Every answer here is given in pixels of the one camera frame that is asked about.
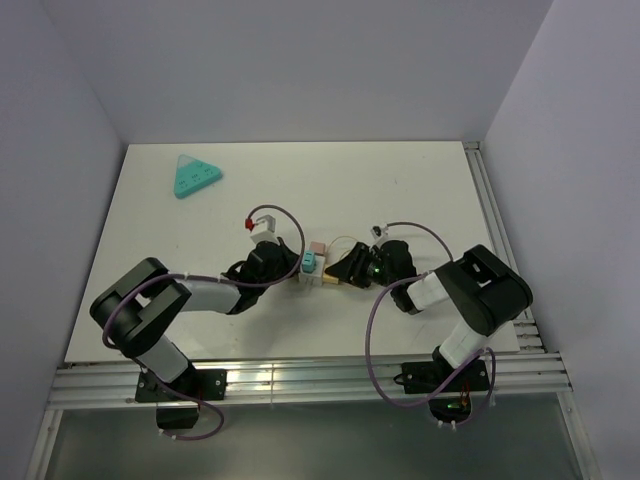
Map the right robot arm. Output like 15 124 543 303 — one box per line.
326 240 533 423

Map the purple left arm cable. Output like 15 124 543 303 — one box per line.
101 204 306 442

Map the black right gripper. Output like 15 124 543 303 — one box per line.
325 241 397 289

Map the white cube socket adapter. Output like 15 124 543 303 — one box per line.
298 255 326 287

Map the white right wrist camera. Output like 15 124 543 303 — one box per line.
370 225 389 248

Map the teal triangular sheet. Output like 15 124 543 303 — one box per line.
173 154 223 199

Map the aluminium table frame rail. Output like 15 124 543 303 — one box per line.
26 142 602 479

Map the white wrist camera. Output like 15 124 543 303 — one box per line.
370 225 389 248
245 215 278 245

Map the brown cube charger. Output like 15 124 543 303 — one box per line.
309 241 327 256

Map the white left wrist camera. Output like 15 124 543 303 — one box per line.
245 215 278 245

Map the yellow charger with cable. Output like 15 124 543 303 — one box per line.
323 273 341 285

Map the teal USB charger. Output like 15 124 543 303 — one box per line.
300 250 318 275

